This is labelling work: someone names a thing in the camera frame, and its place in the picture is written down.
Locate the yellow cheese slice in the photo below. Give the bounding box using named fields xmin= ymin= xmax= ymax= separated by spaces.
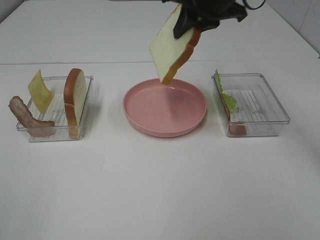
xmin=28 ymin=69 xmax=55 ymax=114

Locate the wavy bacon strip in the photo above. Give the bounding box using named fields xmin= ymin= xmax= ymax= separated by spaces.
xmin=8 ymin=96 xmax=56 ymax=138

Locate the bread slice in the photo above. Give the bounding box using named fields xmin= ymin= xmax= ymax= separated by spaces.
xmin=63 ymin=68 xmax=87 ymax=139
xmin=149 ymin=3 xmax=201 ymax=85

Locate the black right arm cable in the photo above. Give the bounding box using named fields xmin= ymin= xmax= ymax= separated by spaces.
xmin=234 ymin=0 xmax=267 ymax=10

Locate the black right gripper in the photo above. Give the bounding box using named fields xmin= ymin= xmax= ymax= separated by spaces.
xmin=171 ymin=0 xmax=248 ymax=39

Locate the green lettuce leaf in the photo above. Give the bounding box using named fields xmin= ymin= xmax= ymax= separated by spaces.
xmin=213 ymin=69 xmax=237 ymax=114

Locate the red ham slice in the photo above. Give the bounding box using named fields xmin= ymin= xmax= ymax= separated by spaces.
xmin=223 ymin=102 xmax=247 ymax=137

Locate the right clear plastic container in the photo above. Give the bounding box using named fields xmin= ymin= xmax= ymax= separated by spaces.
xmin=211 ymin=73 xmax=291 ymax=137

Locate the clear plastic container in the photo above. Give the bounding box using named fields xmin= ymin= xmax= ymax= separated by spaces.
xmin=16 ymin=75 xmax=97 ymax=143
xmin=211 ymin=73 xmax=291 ymax=137

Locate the pink round plate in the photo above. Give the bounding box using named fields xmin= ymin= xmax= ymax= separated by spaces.
xmin=122 ymin=78 xmax=208 ymax=138

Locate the left clear plastic container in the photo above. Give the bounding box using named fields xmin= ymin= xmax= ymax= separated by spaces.
xmin=16 ymin=75 xmax=97 ymax=143

